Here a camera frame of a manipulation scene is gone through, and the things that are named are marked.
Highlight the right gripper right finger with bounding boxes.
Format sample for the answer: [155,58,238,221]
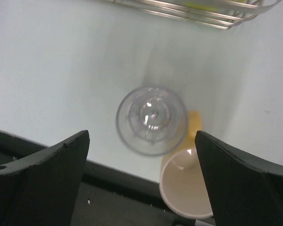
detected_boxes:
[195,131,283,226]

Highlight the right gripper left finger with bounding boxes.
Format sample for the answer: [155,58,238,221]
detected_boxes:
[0,130,90,226]

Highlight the yellow mug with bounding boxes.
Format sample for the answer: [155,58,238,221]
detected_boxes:
[159,111,213,219]

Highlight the clear plastic cup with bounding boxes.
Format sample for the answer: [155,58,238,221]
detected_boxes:
[116,85,189,157]

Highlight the metal wire dish rack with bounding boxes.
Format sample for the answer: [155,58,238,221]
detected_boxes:
[108,0,281,30]

